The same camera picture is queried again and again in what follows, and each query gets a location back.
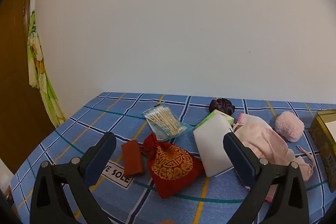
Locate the blue plaid bedsheet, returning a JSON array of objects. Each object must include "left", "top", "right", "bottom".
[{"left": 9, "top": 92, "right": 336, "bottom": 224}]

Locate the pale pink garment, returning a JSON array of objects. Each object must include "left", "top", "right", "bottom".
[{"left": 285, "top": 145, "right": 315, "bottom": 182}]

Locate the pink fluffy puff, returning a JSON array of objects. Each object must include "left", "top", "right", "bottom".
[{"left": 274, "top": 111, "right": 305, "bottom": 142}]

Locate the green tissue pack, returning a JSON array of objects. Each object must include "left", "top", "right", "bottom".
[{"left": 195, "top": 109, "right": 235, "bottom": 128}]

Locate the red drawstring bag gold print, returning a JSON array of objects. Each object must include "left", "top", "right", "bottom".
[{"left": 142, "top": 133, "right": 205, "bottom": 199}]

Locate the rust red small pouch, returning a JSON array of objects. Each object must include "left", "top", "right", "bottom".
[{"left": 121, "top": 140, "right": 145, "bottom": 177}]

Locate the cotton swab packet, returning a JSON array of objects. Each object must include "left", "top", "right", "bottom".
[{"left": 142, "top": 102, "right": 194, "bottom": 141}]

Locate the white foam block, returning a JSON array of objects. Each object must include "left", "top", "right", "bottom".
[{"left": 193, "top": 114, "right": 235, "bottom": 178}]

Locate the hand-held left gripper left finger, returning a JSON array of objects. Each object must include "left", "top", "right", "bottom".
[{"left": 30, "top": 132, "right": 117, "bottom": 224}]

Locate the gold tin box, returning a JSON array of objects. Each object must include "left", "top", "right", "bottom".
[{"left": 308, "top": 109, "right": 336, "bottom": 193}]

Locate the dark purple scrunchie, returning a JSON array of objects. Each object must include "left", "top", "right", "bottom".
[{"left": 209, "top": 98, "right": 235, "bottom": 117}]

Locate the brown wooden door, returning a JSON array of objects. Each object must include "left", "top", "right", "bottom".
[{"left": 0, "top": 0, "right": 57, "bottom": 174}]

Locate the white towel pink edging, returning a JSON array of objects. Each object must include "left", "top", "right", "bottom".
[{"left": 233, "top": 113, "right": 296, "bottom": 203}]

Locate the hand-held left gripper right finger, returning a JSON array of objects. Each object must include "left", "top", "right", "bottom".
[{"left": 223, "top": 132, "right": 310, "bottom": 224}]

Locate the green floral hanging cloth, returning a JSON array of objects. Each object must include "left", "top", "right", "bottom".
[{"left": 27, "top": 11, "right": 67, "bottom": 128}]

